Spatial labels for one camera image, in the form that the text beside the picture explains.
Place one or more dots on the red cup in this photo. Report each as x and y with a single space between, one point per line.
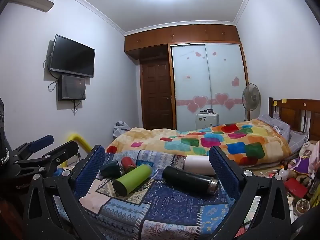
128 164

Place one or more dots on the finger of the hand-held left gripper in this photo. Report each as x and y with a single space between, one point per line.
62 152
41 142

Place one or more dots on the blue patchwork blanket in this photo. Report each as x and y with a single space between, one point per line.
162 210

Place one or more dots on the white squeeze bottle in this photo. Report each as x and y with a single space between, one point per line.
285 174

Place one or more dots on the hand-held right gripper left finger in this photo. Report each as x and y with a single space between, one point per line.
89 171

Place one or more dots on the black wall television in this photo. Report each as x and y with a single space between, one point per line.
72 56

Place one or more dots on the grey plaid pillow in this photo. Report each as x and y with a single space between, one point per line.
297 138

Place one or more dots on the dark green cup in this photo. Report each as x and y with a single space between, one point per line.
112 169

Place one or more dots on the grey plastic bag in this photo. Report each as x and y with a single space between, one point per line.
121 129

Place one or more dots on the white cup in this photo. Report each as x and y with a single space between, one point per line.
198 164

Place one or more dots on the yellow foam tube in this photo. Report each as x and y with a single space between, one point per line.
81 141

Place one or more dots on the small black wall monitor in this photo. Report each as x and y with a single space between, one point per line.
72 87

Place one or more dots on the red box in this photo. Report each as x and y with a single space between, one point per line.
296 187

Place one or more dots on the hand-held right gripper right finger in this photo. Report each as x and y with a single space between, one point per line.
225 172

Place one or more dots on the standing fan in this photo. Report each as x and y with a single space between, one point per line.
251 96

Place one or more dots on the wooden headboard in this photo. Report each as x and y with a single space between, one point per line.
295 113

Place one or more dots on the black thermos cup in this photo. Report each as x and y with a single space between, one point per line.
187 178

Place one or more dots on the colourful checked quilt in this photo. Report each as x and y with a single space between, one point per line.
220 137

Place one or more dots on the brown wooden door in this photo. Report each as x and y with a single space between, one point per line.
157 95

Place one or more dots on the wooden wardrobe with glass doors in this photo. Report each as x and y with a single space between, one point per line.
205 80

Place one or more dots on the white box appliance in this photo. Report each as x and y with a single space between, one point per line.
206 122

